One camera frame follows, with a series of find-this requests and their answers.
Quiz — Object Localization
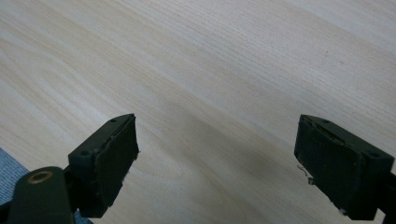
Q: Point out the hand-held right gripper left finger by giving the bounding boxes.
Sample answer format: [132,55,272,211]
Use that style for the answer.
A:
[67,113,140,219]

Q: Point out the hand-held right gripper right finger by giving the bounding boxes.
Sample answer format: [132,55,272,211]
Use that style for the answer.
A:
[293,114,396,221]

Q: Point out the blue cloth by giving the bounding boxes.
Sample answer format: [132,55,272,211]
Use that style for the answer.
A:
[0,147,93,224]

